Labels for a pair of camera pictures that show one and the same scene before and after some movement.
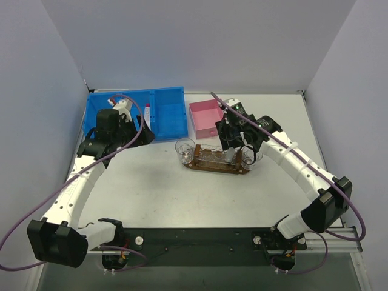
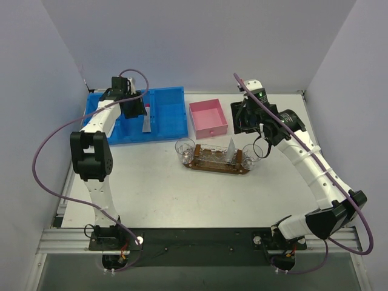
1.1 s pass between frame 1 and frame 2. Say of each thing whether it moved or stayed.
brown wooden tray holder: stayed
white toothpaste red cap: stayed
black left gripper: moved
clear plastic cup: stayed
